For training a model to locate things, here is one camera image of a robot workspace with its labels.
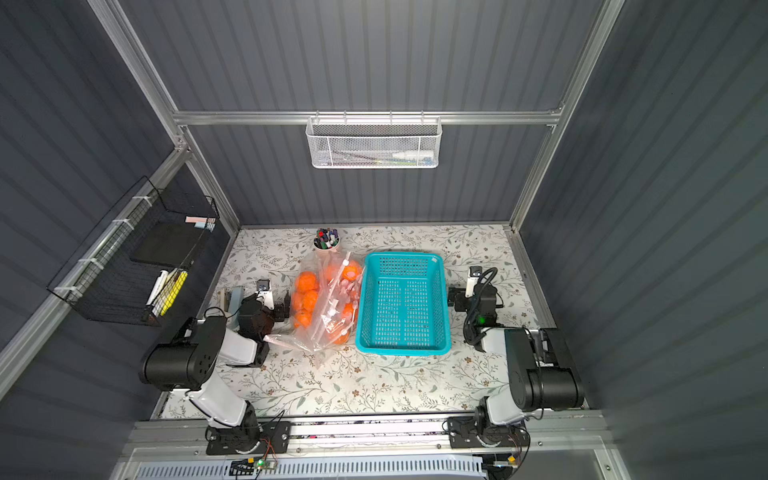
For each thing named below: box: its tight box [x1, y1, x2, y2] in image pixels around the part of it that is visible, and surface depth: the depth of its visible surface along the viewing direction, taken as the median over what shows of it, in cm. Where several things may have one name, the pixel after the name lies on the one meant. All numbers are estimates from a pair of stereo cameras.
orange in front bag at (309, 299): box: [302, 290, 319, 310], surface depth 90 cm
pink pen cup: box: [313, 227, 341, 253], surface depth 103 cm
